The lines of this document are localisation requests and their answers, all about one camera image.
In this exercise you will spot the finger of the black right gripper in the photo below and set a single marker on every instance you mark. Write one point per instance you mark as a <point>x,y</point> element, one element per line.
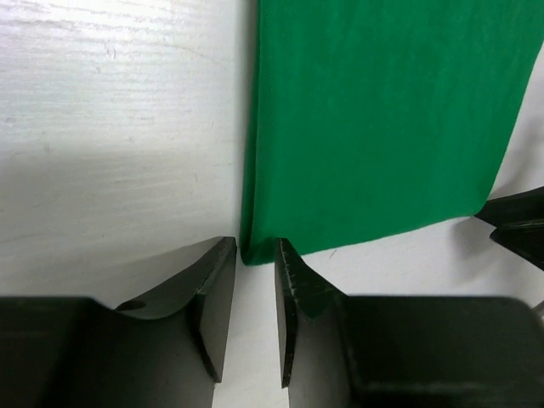
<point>513,209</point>
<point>524,239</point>

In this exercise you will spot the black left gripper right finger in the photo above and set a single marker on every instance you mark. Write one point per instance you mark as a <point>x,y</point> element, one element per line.
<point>340,350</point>

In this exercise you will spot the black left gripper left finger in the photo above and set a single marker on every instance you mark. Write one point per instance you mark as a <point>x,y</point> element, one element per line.
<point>163,348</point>

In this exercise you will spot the green t-shirt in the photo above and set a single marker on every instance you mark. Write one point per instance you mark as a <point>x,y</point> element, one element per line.
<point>373,118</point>

